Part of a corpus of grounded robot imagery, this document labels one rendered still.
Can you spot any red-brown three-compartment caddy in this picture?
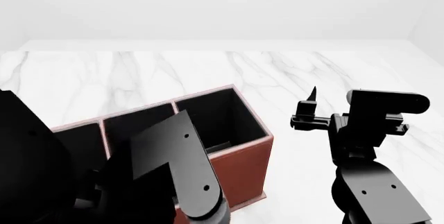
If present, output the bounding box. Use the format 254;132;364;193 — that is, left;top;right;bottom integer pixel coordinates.
50;84;275;224

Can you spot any black right gripper camera box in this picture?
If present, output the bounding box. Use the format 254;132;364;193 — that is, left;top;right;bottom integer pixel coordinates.
346;88;431;147

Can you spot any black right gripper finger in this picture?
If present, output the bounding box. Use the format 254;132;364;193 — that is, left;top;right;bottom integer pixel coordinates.
296;85;319;118

